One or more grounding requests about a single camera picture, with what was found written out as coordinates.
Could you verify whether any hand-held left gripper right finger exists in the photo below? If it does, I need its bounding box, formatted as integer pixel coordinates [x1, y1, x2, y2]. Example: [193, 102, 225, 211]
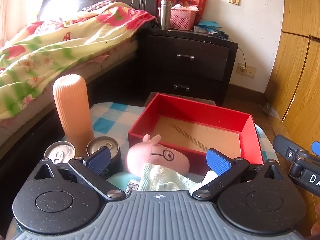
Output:
[191, 148, 288, 202]

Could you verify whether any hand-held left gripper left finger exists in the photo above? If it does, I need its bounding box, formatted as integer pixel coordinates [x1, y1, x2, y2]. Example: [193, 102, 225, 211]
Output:
[32, 146, 127, 202]

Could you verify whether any red cardboard box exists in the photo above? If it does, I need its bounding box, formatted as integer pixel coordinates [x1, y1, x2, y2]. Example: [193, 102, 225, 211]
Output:
[128, 93, 265, 175]

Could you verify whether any pink pig plush toy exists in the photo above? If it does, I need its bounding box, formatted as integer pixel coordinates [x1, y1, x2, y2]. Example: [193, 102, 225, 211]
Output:
[107, 134, 193, 193]

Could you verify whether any dark drink can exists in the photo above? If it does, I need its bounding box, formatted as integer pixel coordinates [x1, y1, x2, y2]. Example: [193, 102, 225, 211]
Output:
[86, 136, 123, 178]

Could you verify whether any clear plastic bag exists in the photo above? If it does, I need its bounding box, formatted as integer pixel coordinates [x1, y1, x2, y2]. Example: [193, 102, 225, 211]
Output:
[262, 102, 282, 118]

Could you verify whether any silver drink can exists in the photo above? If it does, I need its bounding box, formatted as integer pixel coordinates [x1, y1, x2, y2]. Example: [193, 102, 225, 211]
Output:
[44, 141, 76, 164]

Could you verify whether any blue checkered cloth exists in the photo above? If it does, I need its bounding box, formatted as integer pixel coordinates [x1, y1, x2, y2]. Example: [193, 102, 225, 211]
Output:
[60, 101, 279, 163]

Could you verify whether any light green towel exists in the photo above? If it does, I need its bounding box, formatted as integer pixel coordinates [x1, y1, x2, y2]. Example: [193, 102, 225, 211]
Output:
[140, 164, 198, 192]

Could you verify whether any peach ribbed bottle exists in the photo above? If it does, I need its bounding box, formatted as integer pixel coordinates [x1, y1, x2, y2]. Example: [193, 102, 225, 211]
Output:
[52, 74, 95, 153]

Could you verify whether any wooden wardrobe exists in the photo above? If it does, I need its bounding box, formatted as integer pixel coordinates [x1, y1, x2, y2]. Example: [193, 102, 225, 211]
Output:
[265, 0, 320, 160]

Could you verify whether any dark wooden bed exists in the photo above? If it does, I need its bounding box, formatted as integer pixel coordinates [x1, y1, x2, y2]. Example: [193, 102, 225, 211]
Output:
[0, 39, 142, 170]

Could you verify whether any floral quilt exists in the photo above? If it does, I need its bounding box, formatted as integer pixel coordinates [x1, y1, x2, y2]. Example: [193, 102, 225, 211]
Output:
[0, 0, 157, 120]

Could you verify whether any dark wooden nightstand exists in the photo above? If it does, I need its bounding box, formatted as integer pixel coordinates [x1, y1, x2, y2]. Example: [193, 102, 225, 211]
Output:
[139, 27, 239, 105]

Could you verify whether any white printed packet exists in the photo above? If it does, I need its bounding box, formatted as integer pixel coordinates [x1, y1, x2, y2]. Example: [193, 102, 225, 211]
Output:
[195, 26, 215, 34]

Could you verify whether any blue cloth items pile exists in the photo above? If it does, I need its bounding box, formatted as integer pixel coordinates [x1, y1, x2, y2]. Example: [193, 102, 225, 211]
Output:
[199, 20, 222, 29]

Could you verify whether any pink plastic basket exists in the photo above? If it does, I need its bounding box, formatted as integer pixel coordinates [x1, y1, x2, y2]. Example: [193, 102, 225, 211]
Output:
[157, 7, 199, 30]

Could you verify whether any steel thermos flask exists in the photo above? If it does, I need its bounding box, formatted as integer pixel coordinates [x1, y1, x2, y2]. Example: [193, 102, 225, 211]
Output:
[160, 0, 172, 30]

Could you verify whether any beige wall socket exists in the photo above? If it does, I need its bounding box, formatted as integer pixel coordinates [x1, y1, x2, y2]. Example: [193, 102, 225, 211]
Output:
[237, 63, 257, 78]

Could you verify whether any thin dark cable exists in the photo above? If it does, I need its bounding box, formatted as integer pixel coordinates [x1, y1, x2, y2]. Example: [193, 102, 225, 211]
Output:
[237, 46, 247, 69]

